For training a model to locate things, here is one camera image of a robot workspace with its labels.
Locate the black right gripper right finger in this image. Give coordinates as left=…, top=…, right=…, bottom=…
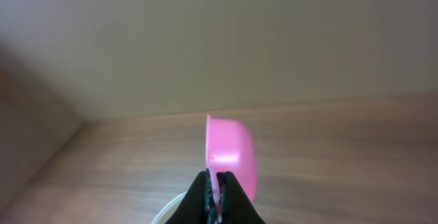
left=216, top=171, right=265, bottom=224

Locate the white bowl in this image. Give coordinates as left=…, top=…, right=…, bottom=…
left=151, top=192, right=186, bottom=224

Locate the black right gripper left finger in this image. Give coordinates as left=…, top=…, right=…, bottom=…
left=166, top=170, right=209, bottom=224

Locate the pink plastic measuring scoop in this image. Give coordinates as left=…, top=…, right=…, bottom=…
left=205, top=115, right=257, bottom=220

